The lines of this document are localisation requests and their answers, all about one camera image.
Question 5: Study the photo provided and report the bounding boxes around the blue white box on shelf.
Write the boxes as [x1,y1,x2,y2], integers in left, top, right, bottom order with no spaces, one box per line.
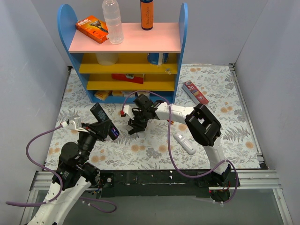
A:
[147,52,169,65]

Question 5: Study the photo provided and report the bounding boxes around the orange razor box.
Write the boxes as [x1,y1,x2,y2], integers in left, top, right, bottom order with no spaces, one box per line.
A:
[75,15,108,44]

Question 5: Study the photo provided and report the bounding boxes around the clear plastic bottle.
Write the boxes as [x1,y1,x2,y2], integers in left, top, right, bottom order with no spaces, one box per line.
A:
[102,0,124,45]

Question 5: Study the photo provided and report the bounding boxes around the yellow orange box on shelf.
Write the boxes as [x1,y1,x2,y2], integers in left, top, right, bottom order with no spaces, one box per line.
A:
[94,90,112,101]

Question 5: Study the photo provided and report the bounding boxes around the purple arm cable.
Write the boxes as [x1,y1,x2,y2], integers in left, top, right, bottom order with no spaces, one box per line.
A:
[5,124,117,213]
[121,90,240,203]

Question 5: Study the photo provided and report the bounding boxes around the red box on shelf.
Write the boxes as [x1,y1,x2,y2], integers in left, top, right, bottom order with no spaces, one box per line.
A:
[111,74,144,84]

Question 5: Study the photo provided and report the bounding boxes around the blue and yellow shelf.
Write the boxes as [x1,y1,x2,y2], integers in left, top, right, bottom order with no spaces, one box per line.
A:
[57,3,188,103]

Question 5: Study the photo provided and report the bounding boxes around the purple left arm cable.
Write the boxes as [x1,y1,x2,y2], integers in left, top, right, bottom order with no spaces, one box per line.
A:
[5,124,117,213]

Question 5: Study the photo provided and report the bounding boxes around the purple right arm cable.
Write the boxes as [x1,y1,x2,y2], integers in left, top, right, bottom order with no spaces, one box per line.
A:
[121,90,240,203]

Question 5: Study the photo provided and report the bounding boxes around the white cup on shelf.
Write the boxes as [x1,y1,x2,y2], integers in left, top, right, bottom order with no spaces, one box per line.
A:
[95,53,119,66]

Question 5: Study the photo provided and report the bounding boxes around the black tv remote control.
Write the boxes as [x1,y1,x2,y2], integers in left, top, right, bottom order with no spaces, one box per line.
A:
[90,103,120,141]

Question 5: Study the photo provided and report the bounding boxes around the orange cologne bottle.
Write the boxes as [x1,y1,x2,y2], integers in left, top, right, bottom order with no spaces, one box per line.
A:
[140,0,154,30]

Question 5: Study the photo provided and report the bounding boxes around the white orange soap box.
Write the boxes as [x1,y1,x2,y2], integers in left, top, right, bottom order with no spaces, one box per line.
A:
[121,91,135,98]

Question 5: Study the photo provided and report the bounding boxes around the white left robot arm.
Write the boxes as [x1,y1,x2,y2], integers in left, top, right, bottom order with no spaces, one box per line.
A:
[29,119,112,225]

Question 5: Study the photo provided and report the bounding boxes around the white and red remote control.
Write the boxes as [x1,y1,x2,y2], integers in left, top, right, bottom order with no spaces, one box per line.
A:
[173,133,196,155]

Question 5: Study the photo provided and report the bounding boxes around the red toothpaste box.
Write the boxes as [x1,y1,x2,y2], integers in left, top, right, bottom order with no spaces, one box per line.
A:
[182,80,209,105]

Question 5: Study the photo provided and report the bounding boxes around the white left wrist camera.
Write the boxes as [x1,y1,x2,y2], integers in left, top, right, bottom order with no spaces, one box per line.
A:
[61,116,88,132]

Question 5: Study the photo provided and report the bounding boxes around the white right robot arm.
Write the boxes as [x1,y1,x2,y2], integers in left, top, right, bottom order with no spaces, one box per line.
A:
[121,94,232,186]

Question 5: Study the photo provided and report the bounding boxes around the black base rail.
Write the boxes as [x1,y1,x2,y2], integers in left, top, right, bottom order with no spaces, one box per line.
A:
[93,168,233,197]

